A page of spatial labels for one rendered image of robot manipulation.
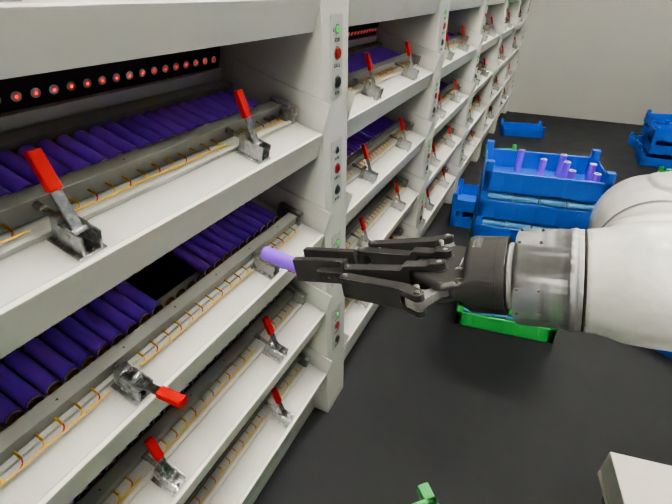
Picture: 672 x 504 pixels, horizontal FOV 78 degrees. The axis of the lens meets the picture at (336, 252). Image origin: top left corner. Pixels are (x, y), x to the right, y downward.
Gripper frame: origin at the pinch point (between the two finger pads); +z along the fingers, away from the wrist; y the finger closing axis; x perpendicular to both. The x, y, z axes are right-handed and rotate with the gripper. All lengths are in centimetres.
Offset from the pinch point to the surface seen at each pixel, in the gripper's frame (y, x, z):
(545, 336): -79, 69, -20
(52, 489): 28.8, 8.7, 16.4
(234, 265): -4.4, 3.7, 19.7
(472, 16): -165, -24, 13
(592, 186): -78, 20, -30
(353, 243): -51, 24, 25
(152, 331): 11.8, 3.9, 19.6
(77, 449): 25.3, 8.0, 17.5
